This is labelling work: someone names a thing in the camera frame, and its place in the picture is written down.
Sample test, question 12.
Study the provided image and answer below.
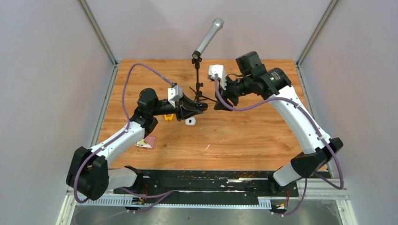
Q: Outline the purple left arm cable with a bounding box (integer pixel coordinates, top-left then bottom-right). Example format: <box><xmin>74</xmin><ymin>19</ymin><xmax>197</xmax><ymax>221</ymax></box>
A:
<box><xmin>73</xmin><ymin>63</ymin><xmax>178</xmax><ymax>215</ymax></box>

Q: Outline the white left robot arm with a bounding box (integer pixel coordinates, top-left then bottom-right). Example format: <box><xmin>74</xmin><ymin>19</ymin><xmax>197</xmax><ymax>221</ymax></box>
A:
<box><xmin>66</xmin><ymin>85</ymin><xmax>208</xmax><ymax>203</ymax></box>

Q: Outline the black tripod mic stand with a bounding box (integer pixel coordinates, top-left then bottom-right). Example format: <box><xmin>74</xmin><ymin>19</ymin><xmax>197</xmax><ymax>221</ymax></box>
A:
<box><xmin>190</xmin><ymin>55</ymin><xmax>216</xmax><ymax>102</ymax></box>

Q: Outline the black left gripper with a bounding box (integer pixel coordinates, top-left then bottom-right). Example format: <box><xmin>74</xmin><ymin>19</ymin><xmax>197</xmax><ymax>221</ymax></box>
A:
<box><xmin>151</xmin><ymin>91</ymin><xmax>203</xmax><ymax>121</ymax></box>

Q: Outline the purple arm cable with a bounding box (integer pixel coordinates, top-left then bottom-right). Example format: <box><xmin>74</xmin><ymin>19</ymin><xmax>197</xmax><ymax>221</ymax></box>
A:
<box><xmin>73</xmin><ymin>63</ymin><xmax>178</xmax><ymax>215</ymax></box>
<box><xmin>214</xmin><ymin>74</ymin><xmax>344</xmax><ymax>217</ymax></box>

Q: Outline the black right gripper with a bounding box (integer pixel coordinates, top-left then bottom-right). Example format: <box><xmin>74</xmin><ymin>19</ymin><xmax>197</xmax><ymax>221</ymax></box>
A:
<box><xmin>214</xmin><ymin>75</ymin><xmax>253</xmax><ymax>110</ymax></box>

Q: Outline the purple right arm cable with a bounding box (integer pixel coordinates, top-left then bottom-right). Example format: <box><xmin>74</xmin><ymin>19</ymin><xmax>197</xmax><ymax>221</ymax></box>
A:
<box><xmin>214</xmin><ymin>74</ymin><xmax>344</xmax><ymax>217</ymax></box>

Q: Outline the yellow triangular plastic piece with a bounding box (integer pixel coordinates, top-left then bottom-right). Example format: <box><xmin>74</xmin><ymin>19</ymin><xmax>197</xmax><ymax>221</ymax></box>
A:
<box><xmin>164</xmin><ymin>114</ymin><xmax>174</xmax><ymax>121</ymax></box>

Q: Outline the small pink card packet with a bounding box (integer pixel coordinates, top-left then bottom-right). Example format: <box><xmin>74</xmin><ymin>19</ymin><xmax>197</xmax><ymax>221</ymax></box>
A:
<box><xmin>136</xmin><ymin>135</ymin><xmax>157</xmax><ymax>149</ymax></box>

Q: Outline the white earbud charging case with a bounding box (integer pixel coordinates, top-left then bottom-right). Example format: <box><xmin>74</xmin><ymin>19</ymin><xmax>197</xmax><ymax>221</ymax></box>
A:
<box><xmin>185</xmin><ymin>117</ymin><xmax>196</xmax><ymax>126</ymax></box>

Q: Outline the silver microphone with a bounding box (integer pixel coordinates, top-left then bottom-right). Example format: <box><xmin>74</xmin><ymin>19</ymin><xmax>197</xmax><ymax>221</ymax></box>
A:
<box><xmin>192</xmin><ymin>17</ymin><xmax>225</xmax><ymax>60</ymax></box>

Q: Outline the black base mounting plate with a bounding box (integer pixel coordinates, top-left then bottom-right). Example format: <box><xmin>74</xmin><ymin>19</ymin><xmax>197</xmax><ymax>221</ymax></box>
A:
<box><xmin>127</xmin><ymin>169</ymin><xmax>299</xmax><ymax>205</ymax></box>

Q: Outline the black earbud charging case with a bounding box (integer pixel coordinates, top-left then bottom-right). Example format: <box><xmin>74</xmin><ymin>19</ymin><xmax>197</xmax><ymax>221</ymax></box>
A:
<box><xmin>195</xmin><ymin>102</ymin><xmax>208</xmax><ymax>112</ymax></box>

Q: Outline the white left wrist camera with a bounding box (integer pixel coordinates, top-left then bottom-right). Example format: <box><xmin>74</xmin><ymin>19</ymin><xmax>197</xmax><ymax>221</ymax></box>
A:
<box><xmin>168</xmin><ymin>85</ymin><xmax>183</xmax><ymax>108</ymax></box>

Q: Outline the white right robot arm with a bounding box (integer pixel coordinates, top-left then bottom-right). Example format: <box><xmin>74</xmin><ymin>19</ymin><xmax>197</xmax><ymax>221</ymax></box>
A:
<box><xmin>207</xmin><ymin>51</ymin><xmax>343</xmax><ymax>196</ymax></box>

